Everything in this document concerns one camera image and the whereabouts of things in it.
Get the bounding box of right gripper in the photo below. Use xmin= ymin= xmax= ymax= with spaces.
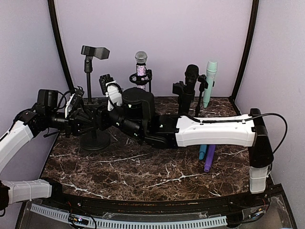
xmin=84 ymin=98 xmax=144 ymax=139

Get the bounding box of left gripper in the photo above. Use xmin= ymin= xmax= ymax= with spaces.
xmin=46 ymin=108 xmax=97 ymax=138

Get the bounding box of black round-base stand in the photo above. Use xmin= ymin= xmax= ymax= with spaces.
xmin=195 ymin=74 xmax=207 ymax=116
xmin=80 ymin=45 xmax=110 ymax=152

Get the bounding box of blue microphone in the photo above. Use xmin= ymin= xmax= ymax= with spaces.
xmin=199 ymin=145 xmax=208 ymax=160

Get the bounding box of purple microphone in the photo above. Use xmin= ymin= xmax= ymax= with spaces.
xmin=204 ymin=145 xmax=216 ymax=172

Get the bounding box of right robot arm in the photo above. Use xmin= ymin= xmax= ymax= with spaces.
xmin=97 ymin=74 xmax=275 ymax=207

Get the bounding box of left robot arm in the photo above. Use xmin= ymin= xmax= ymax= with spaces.
xmin=0 ymin=88 xmax=94 ymax=210

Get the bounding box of silver glitter microphone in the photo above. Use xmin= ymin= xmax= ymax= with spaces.
xmin=135 ymin=51 xmax=148 ymax=83

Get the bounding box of black round-base stand clamp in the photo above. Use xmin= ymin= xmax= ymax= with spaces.
xmin=173 ymin=81 xmax=195 ymax=114

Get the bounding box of mint green microphone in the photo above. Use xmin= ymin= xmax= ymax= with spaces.
xmin=203 ymin=61 xmax=218 ymax=108

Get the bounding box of green circuit board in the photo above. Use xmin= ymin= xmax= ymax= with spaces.
xmin=68 ymin=214 xmax=89 ymax=226

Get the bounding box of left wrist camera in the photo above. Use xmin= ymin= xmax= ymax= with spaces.
xmin=64 ymin=89 xmax=84 ymax=118

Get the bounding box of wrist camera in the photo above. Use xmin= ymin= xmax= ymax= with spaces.
xmin=99 ymin=73 xmax=124 ymax=112
xmin=64 ymin=89 xmax=84 ymax=118

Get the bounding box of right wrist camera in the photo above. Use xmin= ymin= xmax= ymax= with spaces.
xmin=99 ymin=73 xmax=124 ymax=112

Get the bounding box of black tripod shock-mount stand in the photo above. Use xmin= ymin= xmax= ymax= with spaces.
xmin=129 ymin=67 xmax=153 ymax=92

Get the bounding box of black microphone orange ring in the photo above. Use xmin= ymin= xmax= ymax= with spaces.
xmin=182 ymin=64 xmax=200 ymax=115

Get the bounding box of left black frame post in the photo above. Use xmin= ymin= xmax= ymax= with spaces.
xmin=47 ymin=0 xmax=75 ymax=92

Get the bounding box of black frame post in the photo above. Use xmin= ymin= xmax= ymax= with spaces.
xmin=229 ymin=0 xmax=259 ymax=103
xmin=47 ymin=0 xmax=75 ymax=92

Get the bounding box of white slotted cable duct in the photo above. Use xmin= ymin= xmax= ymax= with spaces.
xmin=30 ymin=204 xmax=227 ymax=229

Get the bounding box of right black frame post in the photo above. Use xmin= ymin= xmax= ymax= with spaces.
xmin=229 ymin=0 xmax=259 ymax=103

